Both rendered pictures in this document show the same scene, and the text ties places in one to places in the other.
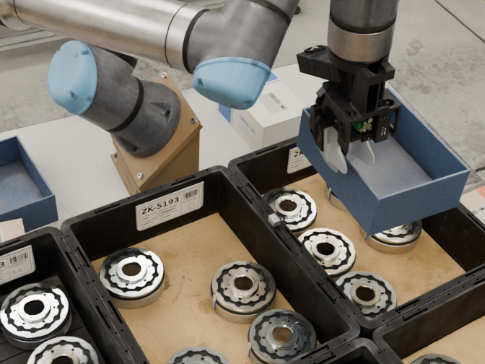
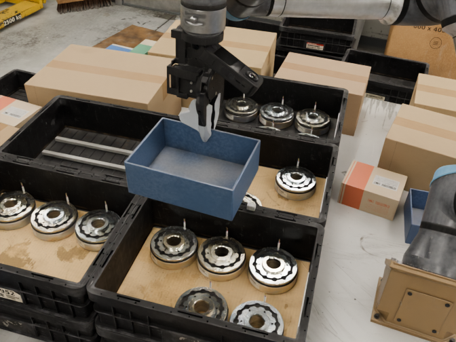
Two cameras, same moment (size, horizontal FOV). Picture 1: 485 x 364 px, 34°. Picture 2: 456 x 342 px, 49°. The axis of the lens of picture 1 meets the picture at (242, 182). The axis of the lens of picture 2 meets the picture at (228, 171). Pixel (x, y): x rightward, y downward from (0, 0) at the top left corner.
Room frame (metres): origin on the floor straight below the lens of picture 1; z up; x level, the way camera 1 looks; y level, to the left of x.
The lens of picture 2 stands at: (1.40, -0.62, 1.66)
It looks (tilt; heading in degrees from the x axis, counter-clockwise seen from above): 39 degrees down; 138
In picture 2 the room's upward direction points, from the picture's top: 2 degrees clockwise
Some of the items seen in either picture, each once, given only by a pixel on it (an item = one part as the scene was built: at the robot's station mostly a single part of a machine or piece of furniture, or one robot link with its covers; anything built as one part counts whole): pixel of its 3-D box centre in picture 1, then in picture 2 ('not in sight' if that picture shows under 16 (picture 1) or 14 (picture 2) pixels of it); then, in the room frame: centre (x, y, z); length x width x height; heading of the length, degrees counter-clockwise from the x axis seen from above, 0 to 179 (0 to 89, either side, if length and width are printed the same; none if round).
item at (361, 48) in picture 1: (363, 31); (202, 18); (0.77, -0.12, 1.34); 0.08 x 0.08 x 0.05
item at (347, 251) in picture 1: (325, 251); (221, 254); (0.86, -0.14, 0.86); 0.10 x 0.10 x 0.01
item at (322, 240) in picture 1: (325, 249); (221, 252); (0.86, -0.14, 0.86); 0.05 x 0.05 x 0.01
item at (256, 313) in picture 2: not in sight; (256, 321); (1.04, -0.20, 0.86); 0.05 x 0.05 x 0.01
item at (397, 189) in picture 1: (379, 157); (195, 165); (0.83, -0.19, 1.10); 0.20 x 0.15 x 0.07; 29
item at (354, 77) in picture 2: not in sight; (319, 92); (0.45, 0.66, 0.78); 0.30 x 0.22 x 0.16; 30
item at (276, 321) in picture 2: not in sight; (256, 323); (1.04, -0.20, 0.86); 0.10 x 0.10 x 0.01
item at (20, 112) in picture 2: not in sight; (9, 120); (0.02, -0.27, 0.81); 0.16 x 0.12 x 0.07; 26
